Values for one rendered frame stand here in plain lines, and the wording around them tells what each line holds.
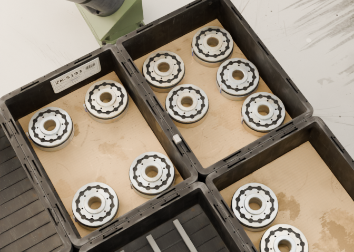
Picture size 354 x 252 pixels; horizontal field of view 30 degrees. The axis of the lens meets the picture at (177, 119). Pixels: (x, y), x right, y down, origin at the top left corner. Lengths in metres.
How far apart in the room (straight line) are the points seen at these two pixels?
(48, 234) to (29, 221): 0.05
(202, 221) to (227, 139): 0.21
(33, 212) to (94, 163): 0.17
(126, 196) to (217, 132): 0.26
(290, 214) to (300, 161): 0.13
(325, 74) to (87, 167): 0.69
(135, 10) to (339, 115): 0.60
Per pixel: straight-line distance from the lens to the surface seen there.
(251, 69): 1.61
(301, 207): 1.51
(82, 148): 1.56
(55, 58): 1.84
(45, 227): 1.51
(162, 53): 1.62
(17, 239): 1.51
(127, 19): 1.79
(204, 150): 1.54
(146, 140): 1.55
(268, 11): 1.90
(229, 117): 1.57
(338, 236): 1.50
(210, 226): 1.48
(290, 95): 1.53
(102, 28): 1.79
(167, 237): 1.47
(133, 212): 1.38
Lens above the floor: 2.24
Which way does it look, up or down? 64 degrees down
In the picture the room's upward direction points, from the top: 2 degrees counter-clockwise
